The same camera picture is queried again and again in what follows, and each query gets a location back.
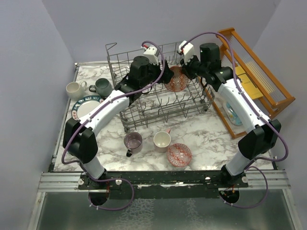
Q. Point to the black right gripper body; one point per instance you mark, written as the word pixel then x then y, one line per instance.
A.
pixel 199 69

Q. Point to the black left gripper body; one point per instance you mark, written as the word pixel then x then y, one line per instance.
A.
pixel 153 73

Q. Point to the red patterned bowl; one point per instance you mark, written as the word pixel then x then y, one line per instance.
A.
pixel 179 81
pixel 179 155

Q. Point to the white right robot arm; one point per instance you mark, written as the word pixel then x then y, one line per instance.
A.
pixel 261 131

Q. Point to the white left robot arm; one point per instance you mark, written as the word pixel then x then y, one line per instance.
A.
pixel 80 135

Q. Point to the blue patterned clear dish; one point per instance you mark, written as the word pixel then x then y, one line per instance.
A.
pixel 232 116

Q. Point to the wooden dish drying rack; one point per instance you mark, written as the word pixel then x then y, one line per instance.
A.
pixel 275 96

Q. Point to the dark green mug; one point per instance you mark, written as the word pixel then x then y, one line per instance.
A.
pixel 102 87

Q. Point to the round plate dark lettered rim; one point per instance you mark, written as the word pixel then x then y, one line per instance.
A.
pixel 85 105

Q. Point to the cream mug at left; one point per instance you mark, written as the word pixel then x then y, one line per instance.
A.
pixel 76 91

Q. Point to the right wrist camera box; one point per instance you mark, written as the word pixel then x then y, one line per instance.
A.
pixel 187 51

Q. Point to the grey wire dish rack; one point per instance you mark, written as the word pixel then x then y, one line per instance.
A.
pixel 158 104

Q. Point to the cream mug pink handle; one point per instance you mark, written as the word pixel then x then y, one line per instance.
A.
pixel 162 141

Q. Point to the purple mug black handle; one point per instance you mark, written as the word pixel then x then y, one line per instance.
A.
pixel 133 143

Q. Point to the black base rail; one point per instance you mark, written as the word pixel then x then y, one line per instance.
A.
pixel 160 184

